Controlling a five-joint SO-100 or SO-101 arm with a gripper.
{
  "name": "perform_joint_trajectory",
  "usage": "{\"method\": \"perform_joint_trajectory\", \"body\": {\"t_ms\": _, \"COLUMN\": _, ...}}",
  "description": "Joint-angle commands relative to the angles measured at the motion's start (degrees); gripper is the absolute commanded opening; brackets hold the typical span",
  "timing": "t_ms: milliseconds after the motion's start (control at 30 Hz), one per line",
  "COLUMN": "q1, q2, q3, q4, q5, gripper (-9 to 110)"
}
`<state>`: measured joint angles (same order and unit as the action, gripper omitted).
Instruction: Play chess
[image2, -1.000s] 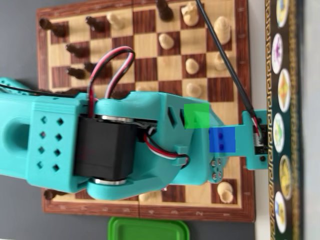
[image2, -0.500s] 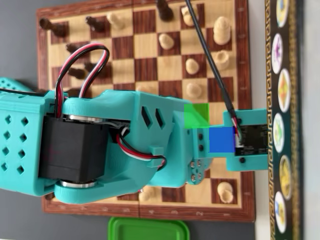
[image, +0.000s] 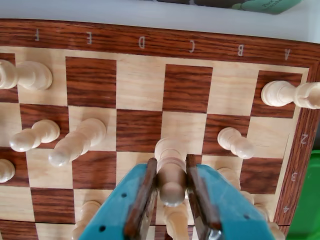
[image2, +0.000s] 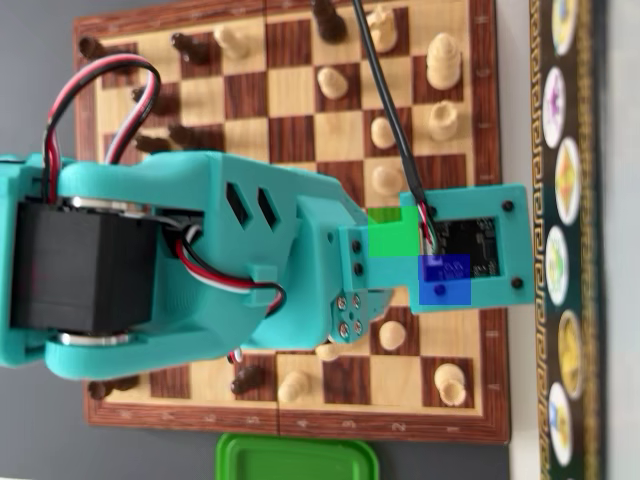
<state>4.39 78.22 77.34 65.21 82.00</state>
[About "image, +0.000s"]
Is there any teal gripper finger with brown pad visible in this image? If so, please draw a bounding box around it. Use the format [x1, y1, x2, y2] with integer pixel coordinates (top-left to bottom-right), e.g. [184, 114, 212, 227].
[186, 153, 286, 240]
[78, 157, 159, 240]

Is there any light wooden bishop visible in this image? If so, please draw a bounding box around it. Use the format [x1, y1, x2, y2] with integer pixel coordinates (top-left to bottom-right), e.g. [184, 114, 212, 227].
[48, 117, 108, 168]
[154, 136, 187, 208]

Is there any light wooden pawn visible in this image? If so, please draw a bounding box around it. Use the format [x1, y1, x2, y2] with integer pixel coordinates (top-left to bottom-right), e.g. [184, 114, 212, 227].
[71, 199, 102, 240]
[216, 126, 256, 160]
[0, 158, 16, 183]
[9, 119, 61, 153]

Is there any light wooden queen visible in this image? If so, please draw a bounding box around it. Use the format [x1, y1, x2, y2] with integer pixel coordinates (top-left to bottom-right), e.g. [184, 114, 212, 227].
[217, 166, 286, 240]

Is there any light wooden knight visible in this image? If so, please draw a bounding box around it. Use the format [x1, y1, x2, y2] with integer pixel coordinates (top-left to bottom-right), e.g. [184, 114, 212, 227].
[162, 202, 190, 240]

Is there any wooden folding chessboard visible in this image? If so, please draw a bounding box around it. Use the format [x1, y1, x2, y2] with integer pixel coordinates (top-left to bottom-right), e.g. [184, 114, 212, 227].
[0, 18, 320, 240]

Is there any light wooden rook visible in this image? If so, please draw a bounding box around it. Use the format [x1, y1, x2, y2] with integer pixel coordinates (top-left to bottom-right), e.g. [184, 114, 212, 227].
[260, 80, 320, 110]
[0, 59, 54, 91]

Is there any dark box with round pictures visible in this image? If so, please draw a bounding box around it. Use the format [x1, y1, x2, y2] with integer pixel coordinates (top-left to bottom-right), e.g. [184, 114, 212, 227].
[156, 0, 305, 15]

